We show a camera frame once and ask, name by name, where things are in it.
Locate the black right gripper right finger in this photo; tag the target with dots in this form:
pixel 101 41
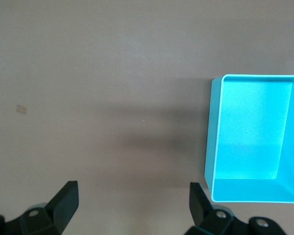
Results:
pixel 201 208

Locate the brown tape patch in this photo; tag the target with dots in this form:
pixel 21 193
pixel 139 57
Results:
pixel 21 109

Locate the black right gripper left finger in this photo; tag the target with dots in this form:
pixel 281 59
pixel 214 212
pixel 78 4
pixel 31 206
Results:
pixel 61 208

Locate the cyan plastic bin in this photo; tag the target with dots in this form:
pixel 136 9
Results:
pixel 250 137

